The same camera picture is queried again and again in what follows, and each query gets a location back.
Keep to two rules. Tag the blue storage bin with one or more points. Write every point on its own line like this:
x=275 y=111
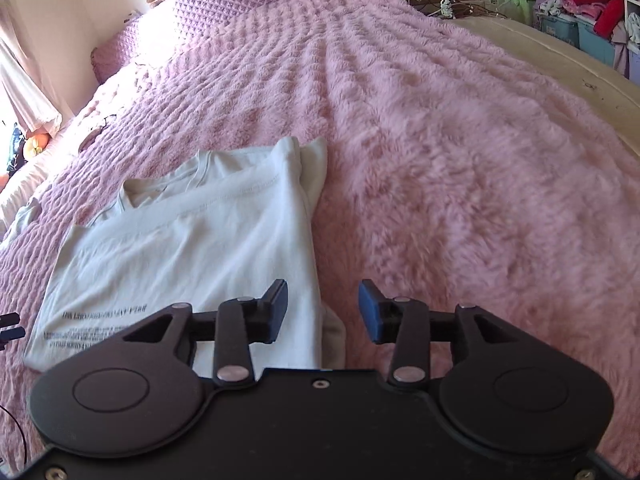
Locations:
x=560 y=27

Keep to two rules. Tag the pink curtain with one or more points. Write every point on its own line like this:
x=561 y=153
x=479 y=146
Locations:
x=21 y=79

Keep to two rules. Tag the orange plush toy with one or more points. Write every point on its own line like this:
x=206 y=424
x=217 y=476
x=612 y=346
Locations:
x=35 y=145

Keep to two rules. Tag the pink fluffy blanket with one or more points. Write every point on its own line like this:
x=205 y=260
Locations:
x=456 y=173

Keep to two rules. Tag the purple quilted headboard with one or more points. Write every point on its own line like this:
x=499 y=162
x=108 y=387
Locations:
x=164 y=29

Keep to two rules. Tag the cream mattress edge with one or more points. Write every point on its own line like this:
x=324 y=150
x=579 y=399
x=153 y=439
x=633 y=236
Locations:
x=612 y=96

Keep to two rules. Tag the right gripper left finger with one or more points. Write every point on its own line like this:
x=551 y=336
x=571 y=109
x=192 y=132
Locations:
x=243 y=321

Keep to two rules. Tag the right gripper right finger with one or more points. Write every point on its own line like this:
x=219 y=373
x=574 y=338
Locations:
x=404 y=322

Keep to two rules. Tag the white t-shirt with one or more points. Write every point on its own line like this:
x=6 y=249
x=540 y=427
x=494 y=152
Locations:
x=222 y=225

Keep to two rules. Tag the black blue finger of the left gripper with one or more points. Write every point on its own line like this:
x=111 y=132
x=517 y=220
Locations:
x=10 y=329

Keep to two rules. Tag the cream nightstand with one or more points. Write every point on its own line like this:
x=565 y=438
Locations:
x=456 y=9

